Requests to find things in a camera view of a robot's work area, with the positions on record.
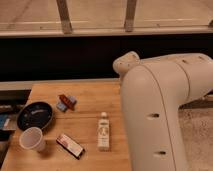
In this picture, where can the white bottle with label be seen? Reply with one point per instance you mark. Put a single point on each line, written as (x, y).
(103, 132)

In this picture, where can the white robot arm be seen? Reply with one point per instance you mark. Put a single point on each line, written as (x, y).
(151, 92)

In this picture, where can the red snack packet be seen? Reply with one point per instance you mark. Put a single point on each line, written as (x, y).
(66, 101)

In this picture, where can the red and white snack box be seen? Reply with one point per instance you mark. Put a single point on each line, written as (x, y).
(70, 145)

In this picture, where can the black round bowl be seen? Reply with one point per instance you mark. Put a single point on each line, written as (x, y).
(36, 114)

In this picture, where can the white paper cup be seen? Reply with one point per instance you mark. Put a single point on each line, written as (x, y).
(32, 139)

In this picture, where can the blue object beside table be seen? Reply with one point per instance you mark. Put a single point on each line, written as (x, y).
(4, 121)

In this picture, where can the left metal window post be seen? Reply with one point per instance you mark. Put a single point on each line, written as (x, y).
(64, 16)

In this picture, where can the metal window post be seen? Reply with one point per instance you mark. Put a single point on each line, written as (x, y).
(64, 16)
(130, 15)

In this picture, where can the right metal window post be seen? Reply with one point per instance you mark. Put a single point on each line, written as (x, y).
(130, 15)

